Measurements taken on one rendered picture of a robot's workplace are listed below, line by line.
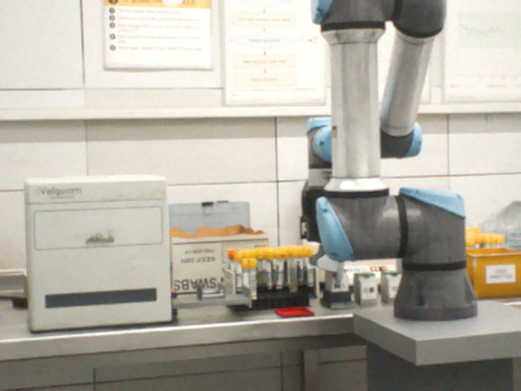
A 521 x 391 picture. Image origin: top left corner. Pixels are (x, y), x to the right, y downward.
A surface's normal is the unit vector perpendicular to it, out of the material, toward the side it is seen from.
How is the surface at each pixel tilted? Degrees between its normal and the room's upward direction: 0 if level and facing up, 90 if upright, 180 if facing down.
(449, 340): 90
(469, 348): 90
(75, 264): 90
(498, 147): 90
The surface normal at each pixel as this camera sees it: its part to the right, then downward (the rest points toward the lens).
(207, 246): 0.23, 0.15
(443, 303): 0.00, -0.25
